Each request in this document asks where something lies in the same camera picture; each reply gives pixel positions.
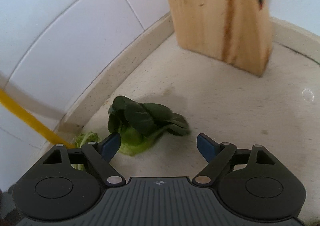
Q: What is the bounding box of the dark green leafy vegetable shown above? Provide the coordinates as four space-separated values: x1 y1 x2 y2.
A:
72 95 191 171

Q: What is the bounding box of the yellow gas pipe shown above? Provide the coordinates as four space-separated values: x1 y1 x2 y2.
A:
1 89 74 148

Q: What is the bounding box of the wooden knife block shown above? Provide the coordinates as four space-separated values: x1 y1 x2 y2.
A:
168 0 272 76

